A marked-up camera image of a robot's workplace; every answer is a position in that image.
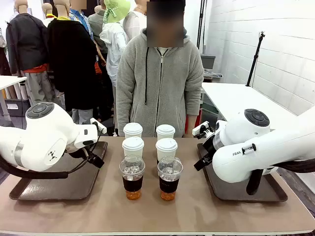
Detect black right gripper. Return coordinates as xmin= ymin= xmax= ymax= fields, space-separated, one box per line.
xmin=193 ymin=137 xmax=218 ymax=172

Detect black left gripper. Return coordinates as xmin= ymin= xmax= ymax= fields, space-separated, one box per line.
xmin=86 ymin=145 xmax=105 ymax=170

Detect white lidded paper cup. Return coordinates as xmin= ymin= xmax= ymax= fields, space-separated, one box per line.
xmin=123 ymin=122 xmax=143 ymax=140
xmin=122 ymin=136 xmax=145 ymax=158
xmin=156 ymin=124 xmax=176 ymax=141
xmin=155 ymin=138 xmax=178 ymax=162

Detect clear iced coffee cup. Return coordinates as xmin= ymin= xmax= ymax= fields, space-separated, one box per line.
xmin=119 ymin=154 xmax=146 ymax=201
xmin=157 ymin=156 xmax=184 ymax=202

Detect person's right forearm grey sleeve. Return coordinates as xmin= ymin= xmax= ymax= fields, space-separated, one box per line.
xmin=116 ymin=81 xmax=135 ymax=137

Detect person's left forearm grey sleeve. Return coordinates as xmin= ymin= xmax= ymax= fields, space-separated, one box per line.
xmin=183 ymin=81 xmax=204 ymax=116

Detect brown plastic serving tray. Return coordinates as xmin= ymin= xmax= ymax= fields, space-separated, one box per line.
xmin=196 ymin=143 xmax=288 ymax=203
xmin=9 ymin=141 xmax=108 ymax=201

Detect grey tray of small items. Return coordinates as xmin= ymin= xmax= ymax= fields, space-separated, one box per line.
xmin=203 ymin=68 xmax=223 ymax=80

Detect person's left hand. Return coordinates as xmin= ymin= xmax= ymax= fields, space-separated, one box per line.
xmin=184 ymin=115 xmax=195 ymax=138

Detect large white table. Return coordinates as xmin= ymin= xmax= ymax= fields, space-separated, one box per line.
xmin=201 ymin=82 xmax=299 ymax=130

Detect person in grey fleece hoodie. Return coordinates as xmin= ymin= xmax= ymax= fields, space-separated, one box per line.
xmin=116 ymin=0 xmax=204 ymax=138

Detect grey bin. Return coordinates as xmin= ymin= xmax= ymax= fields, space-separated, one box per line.
xmin=200 ymin=54 xmax=217 ymax=71

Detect dark storage box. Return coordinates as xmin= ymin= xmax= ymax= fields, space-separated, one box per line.
xmin=4 ymin=98 xmax=32 ymax=118

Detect black tripod stand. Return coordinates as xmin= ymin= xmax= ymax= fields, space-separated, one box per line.
xmin=246 ymin=30 xmax=266 ymax=87

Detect paper rolls under table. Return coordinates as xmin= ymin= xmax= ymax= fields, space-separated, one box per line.
xmin=4 ymin=82 xmax=29 ymax=101

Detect mannequin in white jacket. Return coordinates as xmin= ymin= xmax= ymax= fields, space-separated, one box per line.
xmin=99 ymin=22 xmax=128 ymax=87

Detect small white table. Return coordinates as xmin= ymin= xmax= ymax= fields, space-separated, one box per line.
xmin=0 ymin=75 xmax=28 ymax=91

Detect black light stand poles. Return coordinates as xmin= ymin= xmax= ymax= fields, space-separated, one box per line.
xmin=196 ymin=0 xmax=208 ymax=51

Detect mannequin in grey-green jacket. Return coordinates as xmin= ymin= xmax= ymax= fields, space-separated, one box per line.
xmin=88 ymin=4 xmax=109 ymax=55

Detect mannequin in dark grey jacket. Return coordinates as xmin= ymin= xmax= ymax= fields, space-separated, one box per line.
xmin=5 ymin=0 xmax=49 ymax=104

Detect mannequin in white shirt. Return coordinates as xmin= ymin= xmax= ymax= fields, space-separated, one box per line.
xmin=122 ymin=0 xmax=148 ymax=43

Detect person in blue patterned shirt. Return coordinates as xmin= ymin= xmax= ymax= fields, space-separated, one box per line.
xmin=68 ymin=0 xmax=95 ymax=41

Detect green bucket hat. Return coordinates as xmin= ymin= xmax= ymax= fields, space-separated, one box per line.
xmin=103 ymin=0 xmax=131 ymax=24

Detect mannequin with yellow collar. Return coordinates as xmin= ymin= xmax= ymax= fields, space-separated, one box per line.
xmin=41 ymin=2 xmax=58 ymax=27

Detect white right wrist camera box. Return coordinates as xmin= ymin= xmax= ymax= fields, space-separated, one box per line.
xmin=191 ymin=121 xmax=210 ymax=137

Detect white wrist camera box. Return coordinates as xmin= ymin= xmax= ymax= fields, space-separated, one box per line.
xmin=191 ymin=121 xmax=210 ymax=137
xmin=90 ymin=118 xmax=108 ymax=135

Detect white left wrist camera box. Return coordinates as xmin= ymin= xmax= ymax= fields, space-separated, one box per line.
xmin=90 ymin=118 xmax=108 ymax=135

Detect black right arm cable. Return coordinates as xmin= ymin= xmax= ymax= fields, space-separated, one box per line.
xmin=246 ymin=159 xmax=315 ymax=196

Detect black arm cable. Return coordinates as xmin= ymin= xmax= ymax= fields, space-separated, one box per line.
xmin=0 ymin=147 xmax=90 ymax=179
xmin=246 ymin=159 xmax=315 ymax=196

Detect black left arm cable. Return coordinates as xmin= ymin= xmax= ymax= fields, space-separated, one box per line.
xmin=0 ymin=147 xmax=90 ymax=179

